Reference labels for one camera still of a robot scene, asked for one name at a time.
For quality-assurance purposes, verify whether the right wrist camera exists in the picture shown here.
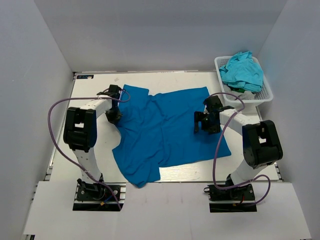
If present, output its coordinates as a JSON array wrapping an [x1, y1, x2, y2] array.
[[203, 95, 234, 114]]

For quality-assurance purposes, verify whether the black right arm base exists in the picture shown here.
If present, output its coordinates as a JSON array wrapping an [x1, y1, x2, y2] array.
[[203, 184, 257, 213]]

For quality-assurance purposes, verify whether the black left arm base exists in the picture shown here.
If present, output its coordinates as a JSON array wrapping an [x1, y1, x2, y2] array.
[[72, 182, 126, 212]]

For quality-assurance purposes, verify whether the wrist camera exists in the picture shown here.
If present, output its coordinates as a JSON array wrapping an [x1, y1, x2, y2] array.
[[96, 84, 122, 100], [203, 95, 234, 114]]

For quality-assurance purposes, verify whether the grey t shirt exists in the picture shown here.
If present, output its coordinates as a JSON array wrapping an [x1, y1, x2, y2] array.
[[223, 84, 256, 100]]

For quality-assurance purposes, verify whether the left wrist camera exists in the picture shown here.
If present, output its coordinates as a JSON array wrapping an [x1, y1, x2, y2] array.
[[96, 84, 122, 100]]

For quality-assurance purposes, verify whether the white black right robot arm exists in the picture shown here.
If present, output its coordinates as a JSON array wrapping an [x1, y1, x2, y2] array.
[[194, 107, 283, 190]]

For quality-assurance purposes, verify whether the light blue t shirt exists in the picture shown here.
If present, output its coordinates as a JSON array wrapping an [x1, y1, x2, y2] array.
[[219, 51, 264, 93]]

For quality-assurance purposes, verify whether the blue label sticker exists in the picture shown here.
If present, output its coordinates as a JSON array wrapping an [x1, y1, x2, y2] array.
[[76, 74, 94, 80]]

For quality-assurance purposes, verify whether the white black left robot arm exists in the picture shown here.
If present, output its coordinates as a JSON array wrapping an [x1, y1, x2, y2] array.
[[63, 98, 122, 184]]

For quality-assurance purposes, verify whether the white plastic basket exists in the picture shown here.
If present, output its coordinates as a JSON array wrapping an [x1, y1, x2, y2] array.
[[214, 51, 274, 109]]

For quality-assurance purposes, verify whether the green garment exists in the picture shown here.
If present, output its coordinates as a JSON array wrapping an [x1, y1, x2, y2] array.
[[229, 86, 246, 93]]

